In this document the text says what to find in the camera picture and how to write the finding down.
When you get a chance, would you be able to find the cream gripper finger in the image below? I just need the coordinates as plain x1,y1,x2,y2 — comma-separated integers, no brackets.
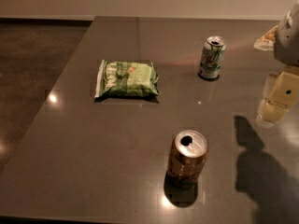
257,98,289,123

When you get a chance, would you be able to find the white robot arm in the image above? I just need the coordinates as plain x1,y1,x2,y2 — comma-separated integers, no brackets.
254,1,299,128

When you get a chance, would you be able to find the green white soda can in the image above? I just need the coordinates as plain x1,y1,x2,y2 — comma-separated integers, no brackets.
198,35,226,80

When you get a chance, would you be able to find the orange soda can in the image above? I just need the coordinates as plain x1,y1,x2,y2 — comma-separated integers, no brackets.
166,130,208,189

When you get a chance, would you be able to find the pale snack wrapper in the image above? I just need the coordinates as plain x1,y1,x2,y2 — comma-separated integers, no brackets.
253,25,278,51

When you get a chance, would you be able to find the green chip bag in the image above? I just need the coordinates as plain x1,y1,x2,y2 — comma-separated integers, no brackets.
94,60,160,98

